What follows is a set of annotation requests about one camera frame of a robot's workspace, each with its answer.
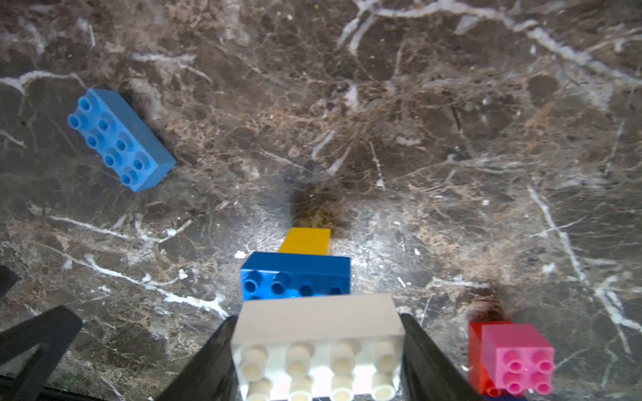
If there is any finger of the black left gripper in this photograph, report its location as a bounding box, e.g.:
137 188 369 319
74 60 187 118
0 265 20 298
1 306 83 396

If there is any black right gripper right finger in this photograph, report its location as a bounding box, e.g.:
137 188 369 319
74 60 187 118
400 313 482 401

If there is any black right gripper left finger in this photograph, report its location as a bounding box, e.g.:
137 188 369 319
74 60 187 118
155 316 239 401

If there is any red long lego brick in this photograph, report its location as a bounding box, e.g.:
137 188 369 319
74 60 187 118
468 322 511 399

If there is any white long lego brick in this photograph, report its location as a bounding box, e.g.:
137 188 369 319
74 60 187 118
231 293 406 400

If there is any pink square lego brick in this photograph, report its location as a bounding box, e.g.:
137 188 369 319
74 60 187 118
481 323 555 396

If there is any dark blue long lego brick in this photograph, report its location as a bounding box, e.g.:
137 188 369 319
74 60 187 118
240 252 351 301

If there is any yellow square lego brick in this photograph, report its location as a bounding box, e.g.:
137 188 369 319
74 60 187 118
279 227 331 256

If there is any dark blue square lego brick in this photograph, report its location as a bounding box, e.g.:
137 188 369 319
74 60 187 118
483 395 528 401

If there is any light blue long lego brick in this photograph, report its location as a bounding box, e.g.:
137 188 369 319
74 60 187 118
67 89 177 192

